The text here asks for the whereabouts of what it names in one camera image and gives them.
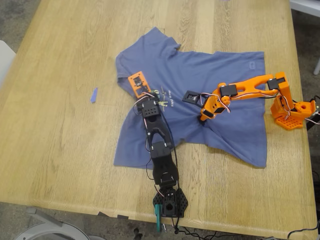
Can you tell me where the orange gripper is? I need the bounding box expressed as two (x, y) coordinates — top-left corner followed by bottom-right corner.
(199, 93), (232, 123)

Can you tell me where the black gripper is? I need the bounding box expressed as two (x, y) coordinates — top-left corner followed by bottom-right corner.
(136, 97), (161, 119)

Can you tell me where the blue printed T-shirt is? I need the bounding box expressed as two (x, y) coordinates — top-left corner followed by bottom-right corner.
(113, 26), (268, 169)

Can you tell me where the orange perforated arm base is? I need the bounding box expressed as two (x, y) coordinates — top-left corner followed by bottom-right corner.
(274, 113), (305, 131)

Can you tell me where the black perforated arm base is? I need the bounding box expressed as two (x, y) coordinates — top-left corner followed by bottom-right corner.
(152, 187), (189, 218)

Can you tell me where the teal table clamp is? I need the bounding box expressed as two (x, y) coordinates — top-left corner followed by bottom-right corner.
(153, 203), (163, 233)

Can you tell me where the white shelf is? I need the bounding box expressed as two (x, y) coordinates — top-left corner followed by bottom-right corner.
(289, 0), (320, 18)

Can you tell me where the white chair seat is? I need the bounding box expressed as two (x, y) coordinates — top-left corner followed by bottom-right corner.
(0, 39), (17, 88)

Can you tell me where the white round stool base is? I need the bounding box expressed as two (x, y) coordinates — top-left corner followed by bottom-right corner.
(13, 207), (106, 240)

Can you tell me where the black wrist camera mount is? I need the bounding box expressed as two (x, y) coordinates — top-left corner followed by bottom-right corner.
(181, 89), (205, 105)

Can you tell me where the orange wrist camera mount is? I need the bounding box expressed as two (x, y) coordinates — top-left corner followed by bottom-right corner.
(127, 71), (152, 98)

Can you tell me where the black floor cable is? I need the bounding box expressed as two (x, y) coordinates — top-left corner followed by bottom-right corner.
(173, 223), (221, 240)

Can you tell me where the thin black looped cable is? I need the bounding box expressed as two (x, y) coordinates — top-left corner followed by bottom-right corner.
(286, 219), (320, 240)

